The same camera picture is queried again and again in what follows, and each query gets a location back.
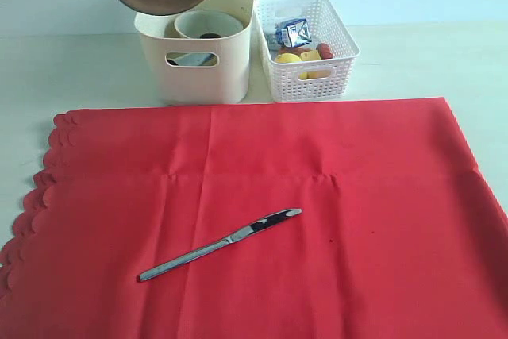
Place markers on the metal table knife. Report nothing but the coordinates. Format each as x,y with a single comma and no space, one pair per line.
239,235

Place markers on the yellow lemon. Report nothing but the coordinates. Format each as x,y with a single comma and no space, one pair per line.
290,58

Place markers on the fried chicken nugget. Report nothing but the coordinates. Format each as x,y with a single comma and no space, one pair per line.
296,51

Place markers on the yellow cheese wedge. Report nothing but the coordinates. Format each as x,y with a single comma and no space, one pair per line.
313,55

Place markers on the stainless steel cup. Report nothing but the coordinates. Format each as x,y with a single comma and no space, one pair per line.
170,32

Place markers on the red toy sausage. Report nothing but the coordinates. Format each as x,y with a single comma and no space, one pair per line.
325,52

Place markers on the blue white milk carton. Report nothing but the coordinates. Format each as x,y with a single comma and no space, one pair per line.
293,33

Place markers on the white ceramic bowl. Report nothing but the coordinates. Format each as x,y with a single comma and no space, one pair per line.
194,23

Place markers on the red table cloth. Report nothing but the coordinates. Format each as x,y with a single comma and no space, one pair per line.
399,236

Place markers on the cream plastic storage bin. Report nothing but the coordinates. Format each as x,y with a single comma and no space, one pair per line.
224,83

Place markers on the white perforated plastic basket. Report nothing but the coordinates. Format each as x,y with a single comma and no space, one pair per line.
308,80

